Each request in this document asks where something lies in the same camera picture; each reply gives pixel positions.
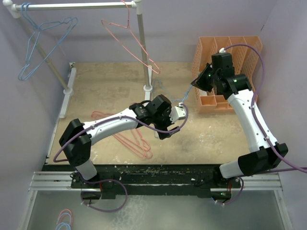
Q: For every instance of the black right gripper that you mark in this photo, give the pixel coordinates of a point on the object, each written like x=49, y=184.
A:
x=199, y=82

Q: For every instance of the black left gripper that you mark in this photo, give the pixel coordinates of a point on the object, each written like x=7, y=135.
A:
x=169, y=121

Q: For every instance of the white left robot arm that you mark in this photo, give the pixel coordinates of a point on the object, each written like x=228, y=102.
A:
x=78, y=138

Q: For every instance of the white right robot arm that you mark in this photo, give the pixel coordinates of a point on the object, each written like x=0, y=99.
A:
x=265, y=150

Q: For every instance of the white clothes rack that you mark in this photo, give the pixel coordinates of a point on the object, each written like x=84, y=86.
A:
x=35, y=54

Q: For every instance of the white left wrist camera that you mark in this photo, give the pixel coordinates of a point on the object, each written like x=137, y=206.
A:
x=178, y=113

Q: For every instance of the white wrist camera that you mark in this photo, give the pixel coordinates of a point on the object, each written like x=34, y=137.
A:
x=178, y=113
x=221, y=50

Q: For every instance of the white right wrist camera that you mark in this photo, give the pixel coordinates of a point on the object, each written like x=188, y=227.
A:
x=221, y=50

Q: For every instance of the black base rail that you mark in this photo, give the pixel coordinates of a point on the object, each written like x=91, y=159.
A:
x=200, y=180

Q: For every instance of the aluminium frame rail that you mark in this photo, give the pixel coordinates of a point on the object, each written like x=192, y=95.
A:
x=61, y=181

